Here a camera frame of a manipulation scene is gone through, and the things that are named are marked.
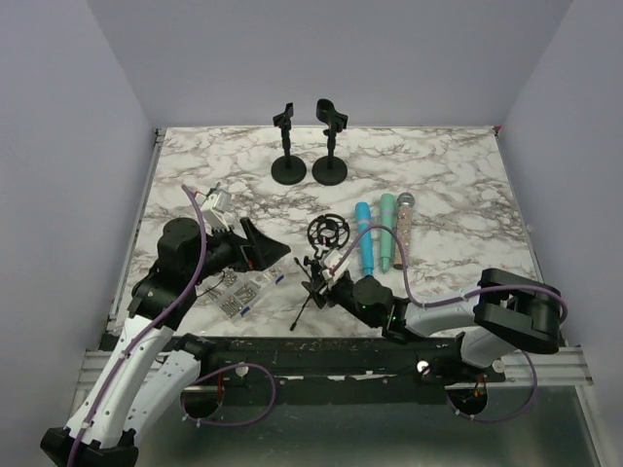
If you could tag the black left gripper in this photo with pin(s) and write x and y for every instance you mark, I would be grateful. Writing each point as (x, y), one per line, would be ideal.
(255, 253)

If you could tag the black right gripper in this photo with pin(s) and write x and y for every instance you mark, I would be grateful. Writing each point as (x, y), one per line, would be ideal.
(330, 291)

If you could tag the black tripod shock-mount stand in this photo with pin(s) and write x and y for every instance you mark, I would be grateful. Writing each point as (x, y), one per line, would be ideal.
(325, 233)

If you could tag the blue microphone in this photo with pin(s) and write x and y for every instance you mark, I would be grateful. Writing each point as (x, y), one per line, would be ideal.
(363, 220)

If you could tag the black round-base stand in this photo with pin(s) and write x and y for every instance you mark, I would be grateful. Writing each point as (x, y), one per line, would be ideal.
(287, 169)
(330, 170)

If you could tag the glitter rhinestone microphone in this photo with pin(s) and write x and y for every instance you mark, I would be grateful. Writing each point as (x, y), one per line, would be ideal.
(404, 216)

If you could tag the mint green microphone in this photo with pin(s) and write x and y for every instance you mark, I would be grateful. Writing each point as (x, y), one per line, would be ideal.
(387, 209)

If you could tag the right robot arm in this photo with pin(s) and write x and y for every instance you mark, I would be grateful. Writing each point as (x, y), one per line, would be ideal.
(505, 312)

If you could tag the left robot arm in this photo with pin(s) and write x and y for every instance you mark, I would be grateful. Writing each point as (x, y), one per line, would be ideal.
(125, 401)

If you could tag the clear plastic screw box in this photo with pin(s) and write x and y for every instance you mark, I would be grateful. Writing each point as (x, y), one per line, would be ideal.
(236, 293)

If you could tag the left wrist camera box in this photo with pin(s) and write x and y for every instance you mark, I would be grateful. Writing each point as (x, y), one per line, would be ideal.
(214, 206)

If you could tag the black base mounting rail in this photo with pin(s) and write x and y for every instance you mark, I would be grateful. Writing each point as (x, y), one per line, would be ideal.
(305, 371)

